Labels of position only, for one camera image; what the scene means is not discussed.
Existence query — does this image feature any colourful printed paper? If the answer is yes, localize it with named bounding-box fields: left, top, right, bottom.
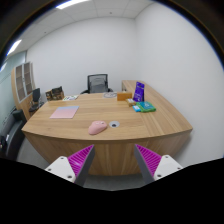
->
left=63, top=95, right=79, bottom=101

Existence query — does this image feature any black leather sofa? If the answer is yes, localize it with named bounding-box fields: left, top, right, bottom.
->
left=0, top=109, right=27, bottom=160

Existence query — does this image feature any small beige box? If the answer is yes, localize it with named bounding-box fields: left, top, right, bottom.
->
left=126, top=98, right=136, bottom=107

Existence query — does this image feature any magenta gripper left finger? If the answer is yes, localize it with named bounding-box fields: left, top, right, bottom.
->
left=46, top=145, right=95, bottom=186

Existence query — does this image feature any black small chair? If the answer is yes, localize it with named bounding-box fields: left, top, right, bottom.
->
left=29, top=88, right=43, bottom=112

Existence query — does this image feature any silver desk cable grommet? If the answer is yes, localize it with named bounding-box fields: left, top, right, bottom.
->
left=109, top=121, right=120, bottom=128

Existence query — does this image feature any pink computer mouse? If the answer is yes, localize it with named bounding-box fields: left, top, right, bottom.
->
left=88, top=121, right=107, bottom=135

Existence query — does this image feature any orange box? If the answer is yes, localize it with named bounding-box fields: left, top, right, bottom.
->
left=117, top=92, right=132, bottom=101

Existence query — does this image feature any round silver plate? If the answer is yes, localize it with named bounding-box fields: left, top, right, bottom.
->
left=103, top=92, right=117, bottom=98

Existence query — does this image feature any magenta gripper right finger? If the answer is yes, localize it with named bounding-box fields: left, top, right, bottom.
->
left=134, top=144, right=182, bottom=184

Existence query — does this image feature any wooden bookshelf cabinet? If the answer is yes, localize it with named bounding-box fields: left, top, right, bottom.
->
left=11, top=62, right=36, bottom=120

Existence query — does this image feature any dark box on desk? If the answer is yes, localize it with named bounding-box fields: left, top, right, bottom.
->
left=45, top=86, right=64, bottom=101

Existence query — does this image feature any pink and blue mouse pad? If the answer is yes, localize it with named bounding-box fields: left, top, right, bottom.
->
left=50, top=106, right=79, bottom=119

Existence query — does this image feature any blue small booklet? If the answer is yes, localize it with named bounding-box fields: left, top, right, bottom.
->
left=133, top=106, right=141, bottom=112

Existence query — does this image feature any black mesh office chair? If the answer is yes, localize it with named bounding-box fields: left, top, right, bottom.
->
left=82, top=74, right=112, bottom=94

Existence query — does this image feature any wooden office desk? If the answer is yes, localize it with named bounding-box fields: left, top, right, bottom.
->
left=23, top=86, right=192, bottom=176

